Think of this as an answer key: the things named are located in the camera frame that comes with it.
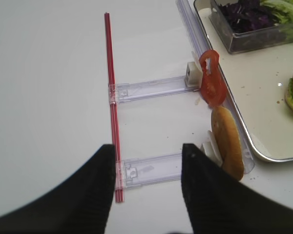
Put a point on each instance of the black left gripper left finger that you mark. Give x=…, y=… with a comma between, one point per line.
x=79, y=205

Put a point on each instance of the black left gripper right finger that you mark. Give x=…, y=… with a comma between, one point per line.
x=219, y=204

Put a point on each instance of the standing tomato slice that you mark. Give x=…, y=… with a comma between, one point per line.
x=213, y=88

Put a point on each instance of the lettuce leaf on tray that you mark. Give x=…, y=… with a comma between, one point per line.
x=291, y=83

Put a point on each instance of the green lettuce in box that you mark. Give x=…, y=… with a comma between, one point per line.
x=282, y=12

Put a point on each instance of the white pusher block lower left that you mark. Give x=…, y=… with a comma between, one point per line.
x=211, y=150

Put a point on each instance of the white pusher block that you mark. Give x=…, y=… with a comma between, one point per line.
x=211, y=150
x=194, y=72

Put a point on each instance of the standing bun bottom half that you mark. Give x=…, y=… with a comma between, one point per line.
x=227, y=138

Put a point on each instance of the white pusher block upper left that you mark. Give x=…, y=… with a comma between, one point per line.
x=194, y=72

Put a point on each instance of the cream metal tray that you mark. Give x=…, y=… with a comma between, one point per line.
x=258, y=81

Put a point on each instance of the clear plastic salad box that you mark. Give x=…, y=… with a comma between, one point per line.
x=237, y=43

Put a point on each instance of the purple cabbage shreds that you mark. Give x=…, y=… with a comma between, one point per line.
x=248, y=15

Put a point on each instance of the left red rail strip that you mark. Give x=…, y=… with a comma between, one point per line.
x=111, y=80

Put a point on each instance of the clear cross rail lower left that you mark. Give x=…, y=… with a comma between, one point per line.
x=137, y=172

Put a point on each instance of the clear cross rail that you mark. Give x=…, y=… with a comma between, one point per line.
x=120, y=93
x=137, y=172

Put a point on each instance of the clear cross rail upper left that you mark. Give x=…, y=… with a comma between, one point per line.
x=120, y=93

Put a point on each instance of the clear long rail left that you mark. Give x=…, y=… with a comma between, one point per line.
x=200, y=43

